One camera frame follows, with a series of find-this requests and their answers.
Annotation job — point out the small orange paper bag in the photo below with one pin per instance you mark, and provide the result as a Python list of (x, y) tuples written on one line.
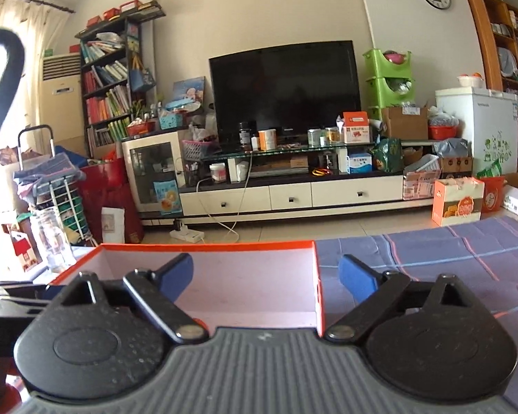
[(493, 194)]

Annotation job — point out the green stacking bins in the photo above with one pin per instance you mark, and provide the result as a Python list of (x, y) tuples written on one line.
[(388, 80)]

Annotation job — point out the dark bookshelf with books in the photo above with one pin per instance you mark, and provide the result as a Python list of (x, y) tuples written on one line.
[(108, 103)]

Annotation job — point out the wooden shelf unit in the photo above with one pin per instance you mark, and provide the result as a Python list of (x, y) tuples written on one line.
[(487, 43)]

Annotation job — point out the white bowl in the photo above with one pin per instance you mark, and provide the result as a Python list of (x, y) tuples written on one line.
[(470, 81)]

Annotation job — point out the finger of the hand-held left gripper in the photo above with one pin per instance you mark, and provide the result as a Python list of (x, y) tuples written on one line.
[(13, 302)]

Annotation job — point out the black flat television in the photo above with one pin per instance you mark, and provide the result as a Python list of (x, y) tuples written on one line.
[(285, 90)]

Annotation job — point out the white black television stand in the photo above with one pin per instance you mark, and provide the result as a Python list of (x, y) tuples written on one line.
[(336, 192)]

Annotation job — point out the white chest freezer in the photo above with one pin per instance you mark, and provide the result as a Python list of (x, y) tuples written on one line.
[(479, 125)]

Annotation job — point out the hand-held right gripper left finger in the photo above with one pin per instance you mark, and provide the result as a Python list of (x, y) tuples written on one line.
[(175, 278)]

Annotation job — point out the white glass door cabinet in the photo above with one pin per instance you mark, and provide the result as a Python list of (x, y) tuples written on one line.
[(151, 172)]

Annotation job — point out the red white cardboard box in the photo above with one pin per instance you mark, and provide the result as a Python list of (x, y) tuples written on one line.
[(23, 246)]

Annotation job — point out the dark glass bottle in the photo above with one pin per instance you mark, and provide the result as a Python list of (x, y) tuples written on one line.
[(244, 136)]

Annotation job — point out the large brown cardboard box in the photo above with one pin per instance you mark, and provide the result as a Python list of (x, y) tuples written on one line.
[(4, 185)]

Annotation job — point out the clear glass mug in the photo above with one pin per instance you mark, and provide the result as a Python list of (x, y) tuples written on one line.
[(52, 241)]

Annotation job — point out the blue hanging bag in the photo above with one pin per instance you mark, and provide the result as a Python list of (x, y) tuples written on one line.
[(141, 78)]

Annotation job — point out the white paper bag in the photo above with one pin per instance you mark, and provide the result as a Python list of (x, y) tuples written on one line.
[(113, 226)]

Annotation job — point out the orange white carton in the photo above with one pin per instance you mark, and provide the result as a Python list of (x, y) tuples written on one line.
[(356, 129)]

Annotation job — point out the silver green tin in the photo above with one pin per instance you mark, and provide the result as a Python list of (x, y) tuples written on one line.
[(314, 138)]

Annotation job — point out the plaid blue tablecloth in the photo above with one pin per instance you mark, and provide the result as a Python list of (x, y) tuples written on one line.
[(436, 258)]

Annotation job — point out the cartoon picture board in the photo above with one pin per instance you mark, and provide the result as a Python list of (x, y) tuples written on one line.
[(190, 91)]

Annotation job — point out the blue white carton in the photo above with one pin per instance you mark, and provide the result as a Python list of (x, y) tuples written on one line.
[(359, 164)]

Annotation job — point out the red plastic basin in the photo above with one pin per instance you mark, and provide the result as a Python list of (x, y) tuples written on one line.
[(442, 133)]

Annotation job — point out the orange cardboard box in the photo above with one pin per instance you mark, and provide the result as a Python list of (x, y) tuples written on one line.
[(250, 284)]

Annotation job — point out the red paper bag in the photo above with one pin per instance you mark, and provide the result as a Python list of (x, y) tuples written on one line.
[(108, 185)]

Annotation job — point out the pink patterned carton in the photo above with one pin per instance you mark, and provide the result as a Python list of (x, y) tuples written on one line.
[(421, 185)]

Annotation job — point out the orange gift box on floor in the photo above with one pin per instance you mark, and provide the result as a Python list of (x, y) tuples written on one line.
[(457, 205)]

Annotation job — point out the white power strip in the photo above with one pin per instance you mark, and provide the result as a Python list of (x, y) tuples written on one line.
[(187, 236)]

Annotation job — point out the standing air conditioner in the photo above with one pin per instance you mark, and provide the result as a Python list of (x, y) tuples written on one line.
[(62, 103)]

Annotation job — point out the green foil bag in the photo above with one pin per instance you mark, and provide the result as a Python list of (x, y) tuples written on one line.
[(387, 155)]

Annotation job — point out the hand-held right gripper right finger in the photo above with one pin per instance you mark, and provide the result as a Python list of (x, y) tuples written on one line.
[(358, 278)]

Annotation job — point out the teal plastic basket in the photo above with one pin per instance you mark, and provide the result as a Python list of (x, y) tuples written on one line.
[(170, 120)]

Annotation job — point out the cream curtain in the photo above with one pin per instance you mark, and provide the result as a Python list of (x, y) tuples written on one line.
[(4, 73)]

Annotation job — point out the pink plastic basket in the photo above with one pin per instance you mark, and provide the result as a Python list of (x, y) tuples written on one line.
[(198, 149)]

